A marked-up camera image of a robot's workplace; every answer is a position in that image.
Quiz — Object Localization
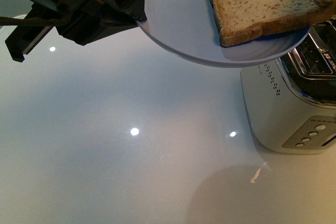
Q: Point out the slice of brown bread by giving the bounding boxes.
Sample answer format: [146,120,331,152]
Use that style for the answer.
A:
[210,0,335,47]

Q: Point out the silver two-slot toaster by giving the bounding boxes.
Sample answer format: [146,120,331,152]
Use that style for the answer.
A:
[240,18,335,155]

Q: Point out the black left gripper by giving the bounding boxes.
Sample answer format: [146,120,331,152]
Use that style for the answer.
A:
[1,0,147,62]

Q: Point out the grey round plate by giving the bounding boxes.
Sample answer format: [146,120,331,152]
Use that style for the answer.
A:
[138,0,310,68]

